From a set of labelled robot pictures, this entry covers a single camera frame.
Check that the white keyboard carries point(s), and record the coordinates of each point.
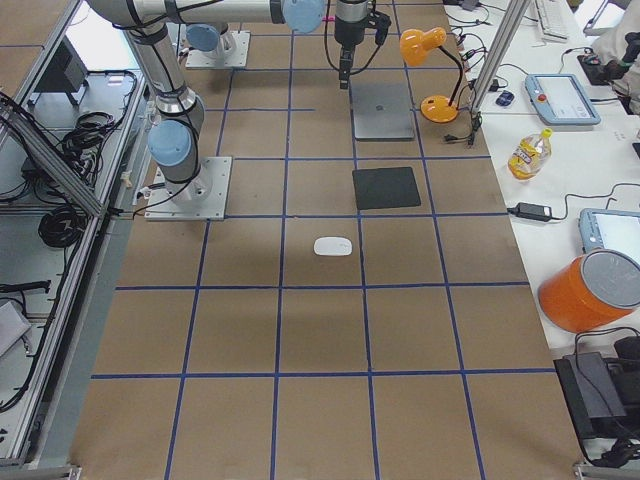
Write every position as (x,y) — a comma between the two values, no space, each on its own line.
(550,20)

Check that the white computer mouse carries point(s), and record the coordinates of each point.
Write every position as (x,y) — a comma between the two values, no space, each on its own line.
(332,246)

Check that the yellow drink bottle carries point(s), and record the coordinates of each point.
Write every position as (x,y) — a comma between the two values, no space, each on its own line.
(531,155)

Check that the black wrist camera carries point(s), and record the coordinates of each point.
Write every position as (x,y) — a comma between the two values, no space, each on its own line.
(380,23)

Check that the black equipment box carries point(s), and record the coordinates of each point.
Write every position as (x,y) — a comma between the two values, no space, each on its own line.
(602,395)

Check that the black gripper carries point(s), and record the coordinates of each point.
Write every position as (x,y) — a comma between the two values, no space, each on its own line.
(345,31)

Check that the black mousepad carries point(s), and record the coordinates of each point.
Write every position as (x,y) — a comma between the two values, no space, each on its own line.
(385,188)

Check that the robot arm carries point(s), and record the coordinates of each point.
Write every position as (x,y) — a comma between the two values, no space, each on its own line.
(214,40)
(174,141)

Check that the blue teach pendant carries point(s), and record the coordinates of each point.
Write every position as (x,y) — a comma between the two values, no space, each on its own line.
(560,100)
(610,229)

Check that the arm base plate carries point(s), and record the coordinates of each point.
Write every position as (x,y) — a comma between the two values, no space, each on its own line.
(205,198)
(237,59)

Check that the aluminium frame post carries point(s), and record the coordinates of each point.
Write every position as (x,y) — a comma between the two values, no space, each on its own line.
(500,44)

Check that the orange cylindrical container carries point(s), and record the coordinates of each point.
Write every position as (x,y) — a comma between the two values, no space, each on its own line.
(594,290)

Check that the silver laptop notebook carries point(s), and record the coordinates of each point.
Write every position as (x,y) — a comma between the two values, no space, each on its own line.
(382,112)

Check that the black power adapter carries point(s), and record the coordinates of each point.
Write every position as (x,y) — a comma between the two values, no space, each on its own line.
(530,211)

